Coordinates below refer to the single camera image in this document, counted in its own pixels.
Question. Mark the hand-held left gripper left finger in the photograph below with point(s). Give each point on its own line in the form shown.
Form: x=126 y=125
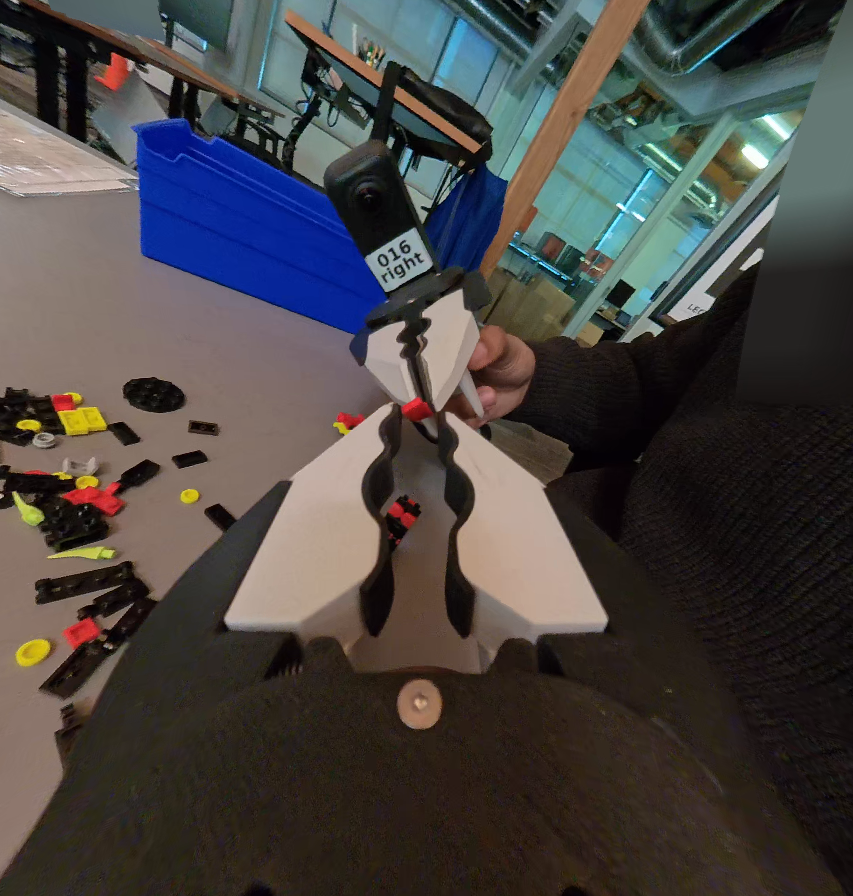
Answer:
x=300 y=560

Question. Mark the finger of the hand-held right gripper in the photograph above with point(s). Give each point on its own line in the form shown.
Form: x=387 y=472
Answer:
x=447 y=343
x=388 y=357

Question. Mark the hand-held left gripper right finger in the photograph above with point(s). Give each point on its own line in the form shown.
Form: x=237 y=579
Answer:
x=531 y=560

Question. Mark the small red lego piece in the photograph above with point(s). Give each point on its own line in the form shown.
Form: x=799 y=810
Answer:
x=416 y=409

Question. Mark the yellow red lego car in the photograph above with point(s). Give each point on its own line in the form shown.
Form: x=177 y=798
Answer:
x=348 y=422

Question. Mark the long black red yellow lego build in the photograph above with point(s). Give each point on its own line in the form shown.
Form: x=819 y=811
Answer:
x=402 y=518

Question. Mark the pile of lego pieces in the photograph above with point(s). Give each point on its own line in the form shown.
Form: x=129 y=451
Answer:
x=69 y=518

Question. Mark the black round lego plate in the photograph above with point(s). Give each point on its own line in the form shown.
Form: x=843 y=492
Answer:
x=153 y=394

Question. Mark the person's right hand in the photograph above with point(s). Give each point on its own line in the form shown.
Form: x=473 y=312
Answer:
x=507 y=371

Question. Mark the stack of cardboard boxes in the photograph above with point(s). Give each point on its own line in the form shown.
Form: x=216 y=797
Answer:
x=531 y=308

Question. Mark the dark blue container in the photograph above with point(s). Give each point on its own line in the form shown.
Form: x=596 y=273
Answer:
x=468 y=224

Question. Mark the background wooden desk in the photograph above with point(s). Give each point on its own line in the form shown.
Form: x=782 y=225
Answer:
x=398 y=91

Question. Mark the blue plastic bin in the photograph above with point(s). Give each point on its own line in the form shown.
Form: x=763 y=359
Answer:
x=244 y=238

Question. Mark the clear plastic bag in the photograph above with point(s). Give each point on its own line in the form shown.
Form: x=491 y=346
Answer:
x=41 y=154

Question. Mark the cluster of silver pipes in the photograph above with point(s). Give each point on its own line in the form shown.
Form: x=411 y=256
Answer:
x=692 y=35

